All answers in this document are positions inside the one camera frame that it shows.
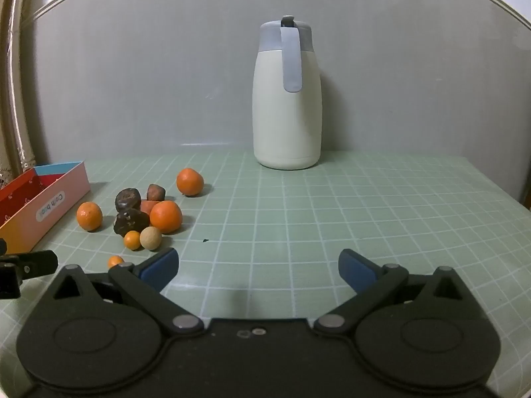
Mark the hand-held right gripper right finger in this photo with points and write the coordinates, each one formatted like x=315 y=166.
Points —
x=354 y=271

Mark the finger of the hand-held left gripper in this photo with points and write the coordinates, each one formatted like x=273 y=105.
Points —
x=37 y=262

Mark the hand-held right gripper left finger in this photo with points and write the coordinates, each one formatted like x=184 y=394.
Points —
x=159 y=266

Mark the beige longan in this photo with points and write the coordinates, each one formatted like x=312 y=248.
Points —
x=150 y=238

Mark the small kumquat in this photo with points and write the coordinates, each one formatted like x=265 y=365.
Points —
x=115 y=261
x=132 y=240

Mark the mandarin orange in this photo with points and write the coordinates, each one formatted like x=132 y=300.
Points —
x=89 y=216
x=165 y=216
x=190 y=181

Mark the pink and red cardboard box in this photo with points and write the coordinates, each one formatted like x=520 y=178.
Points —
x=45 y=211

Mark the dark brown wrinkled fruit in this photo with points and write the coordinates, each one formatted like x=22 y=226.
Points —
x=127 y=199
x=131 y=220

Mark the orange red fruit chunk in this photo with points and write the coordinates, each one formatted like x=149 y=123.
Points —
x=146 y=206

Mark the reddish brown fruit chunk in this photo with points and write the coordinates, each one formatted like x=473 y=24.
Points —
x=156 y=192

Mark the white thermos jug grey lid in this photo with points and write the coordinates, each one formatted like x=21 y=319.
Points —
x=286 y=124

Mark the beige satin curtain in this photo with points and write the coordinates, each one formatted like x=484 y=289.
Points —
x=18 y=91

